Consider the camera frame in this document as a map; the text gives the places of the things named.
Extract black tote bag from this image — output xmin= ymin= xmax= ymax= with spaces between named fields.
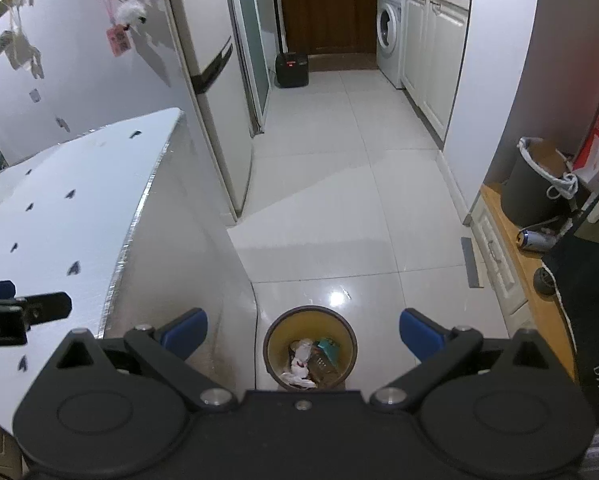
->
xmin=541 ymin=180 xmax=599 ymax=427

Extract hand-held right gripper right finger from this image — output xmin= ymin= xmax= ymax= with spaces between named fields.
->
xmin=370 ymin=308 xmax=554 ymax=412

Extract white cabinet with wooden top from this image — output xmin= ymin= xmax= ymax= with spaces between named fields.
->
xmin=471 ymin=182 xmax=581 ymax=382

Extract white kitchen cabinets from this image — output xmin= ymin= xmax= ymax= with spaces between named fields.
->
xmin=402 ymin=0 xmax=473 ymax=144

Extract brown crumpled paper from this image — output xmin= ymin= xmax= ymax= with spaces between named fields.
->
xmin=307 ymin=354 xmax=344 ymax=387

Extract brown wooden door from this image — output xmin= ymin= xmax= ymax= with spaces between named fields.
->
xmin=278 ymin=0 xmax=380 ymax=59

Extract light blue plastic wrapper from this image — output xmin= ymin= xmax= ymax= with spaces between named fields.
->
xmin=318 ymin=339 xmax=341 ymax=365

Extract black space heater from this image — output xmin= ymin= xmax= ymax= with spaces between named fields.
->
xmin=275 ymin=52 xmax=311 ymax=89

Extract silver metal can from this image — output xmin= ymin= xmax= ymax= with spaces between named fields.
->
xmin=516 ymin=227 xmax=561 ymax=253

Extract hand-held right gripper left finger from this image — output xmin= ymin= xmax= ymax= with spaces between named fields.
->
xmin=54 ymin=308 xmax=237 ymax=412

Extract white crumpled tissue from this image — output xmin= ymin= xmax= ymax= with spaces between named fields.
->
xmin=280 ymin=339 xmax=319 ymax=390

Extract frosted glass door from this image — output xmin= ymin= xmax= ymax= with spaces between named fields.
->
xmin=226 ymin=0 xmax=273 ymax=134

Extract dark grey bucket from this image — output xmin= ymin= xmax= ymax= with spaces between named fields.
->
xmin=501 ymin=136 xmax=580 ymax=229

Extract white washing machine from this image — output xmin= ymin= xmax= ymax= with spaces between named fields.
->
xmin=376 ymin=0 xmax=408 ymax=90

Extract brown rimmed yellow waste bin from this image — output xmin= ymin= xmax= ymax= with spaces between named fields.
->
xmin=262 ymin=306 xmax=359 ymax=392

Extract refrigerator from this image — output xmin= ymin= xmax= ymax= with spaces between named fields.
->
xmin=158 ymin=0 xmax=261 ymax=224

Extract black round object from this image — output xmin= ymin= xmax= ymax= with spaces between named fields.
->
xmin=534 ymin=267 xmax=561 ymax=295

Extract white fluffy plush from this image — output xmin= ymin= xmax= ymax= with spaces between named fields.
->
xmin=116 ymin=0 xmax=148 ymax=32

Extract pink hanging tag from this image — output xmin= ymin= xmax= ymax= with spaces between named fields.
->
xmin=106 ymin=26 xmax=131 ymax=59

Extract silver foil covered table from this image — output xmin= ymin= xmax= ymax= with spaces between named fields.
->
xmin=0 ymin=107 xmax=260 ymax=436

